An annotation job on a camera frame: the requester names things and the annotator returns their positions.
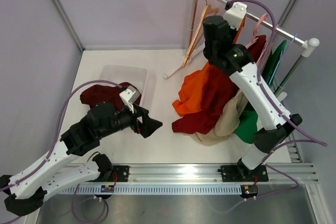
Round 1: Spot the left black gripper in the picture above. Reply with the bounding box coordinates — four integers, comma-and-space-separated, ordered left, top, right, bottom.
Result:
98, 102, 162, 139

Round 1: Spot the orange t shirt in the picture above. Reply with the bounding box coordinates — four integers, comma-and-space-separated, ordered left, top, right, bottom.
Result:
172, 16, 246, 117

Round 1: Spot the maroon t shirt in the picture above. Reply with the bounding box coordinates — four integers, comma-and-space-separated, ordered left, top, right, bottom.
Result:
80, 82, 137, 112

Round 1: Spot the red t shirt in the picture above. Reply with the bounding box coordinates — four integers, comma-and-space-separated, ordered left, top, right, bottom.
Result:
171, 35, 269, 136

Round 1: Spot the wooden hanger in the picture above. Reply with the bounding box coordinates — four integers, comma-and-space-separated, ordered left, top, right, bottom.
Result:
182, 0, 219, 68

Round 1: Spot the pink plastic hanger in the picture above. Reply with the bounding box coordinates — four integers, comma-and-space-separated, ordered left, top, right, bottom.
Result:
246, 14, 268, 49

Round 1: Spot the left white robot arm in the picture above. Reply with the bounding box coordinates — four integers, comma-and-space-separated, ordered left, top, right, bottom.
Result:
1, 102, 163, 217

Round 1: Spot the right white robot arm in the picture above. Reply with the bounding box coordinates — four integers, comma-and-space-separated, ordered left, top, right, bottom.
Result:
203, 15, 302, 180

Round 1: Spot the beige t shirt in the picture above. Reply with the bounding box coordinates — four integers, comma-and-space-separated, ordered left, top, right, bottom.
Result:
192, 90, 248, 146

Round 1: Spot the green t shirt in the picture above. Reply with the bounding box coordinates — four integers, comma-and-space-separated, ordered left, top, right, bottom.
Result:
235, 40, 287, 144

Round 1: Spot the blue hanger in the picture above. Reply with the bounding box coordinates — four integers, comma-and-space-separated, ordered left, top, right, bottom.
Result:
267, 34, 298, 87

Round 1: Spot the clear plastic basket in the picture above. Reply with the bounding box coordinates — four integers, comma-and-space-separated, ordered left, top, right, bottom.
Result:
99, 64, 149, 106

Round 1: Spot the metal clothes rack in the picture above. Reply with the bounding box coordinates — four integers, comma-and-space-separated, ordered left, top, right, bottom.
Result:
163, 0, 320, 95

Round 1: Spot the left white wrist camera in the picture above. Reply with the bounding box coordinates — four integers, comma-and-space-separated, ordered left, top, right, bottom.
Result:
119, 86, 140, 113

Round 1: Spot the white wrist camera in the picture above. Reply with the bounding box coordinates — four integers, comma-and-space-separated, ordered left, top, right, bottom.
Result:
223, 2, 247, 30
119, 86, 140, 113

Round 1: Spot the white slotted cable duct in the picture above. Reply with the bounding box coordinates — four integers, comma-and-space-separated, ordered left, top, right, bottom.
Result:
62, 184, 242, 195

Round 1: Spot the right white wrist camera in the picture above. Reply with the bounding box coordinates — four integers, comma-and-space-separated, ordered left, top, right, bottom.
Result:
223, 2, 247, 30

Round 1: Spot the aluminium mounting rail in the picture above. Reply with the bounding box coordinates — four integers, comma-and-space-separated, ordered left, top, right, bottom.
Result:
62, 163, 319, 184

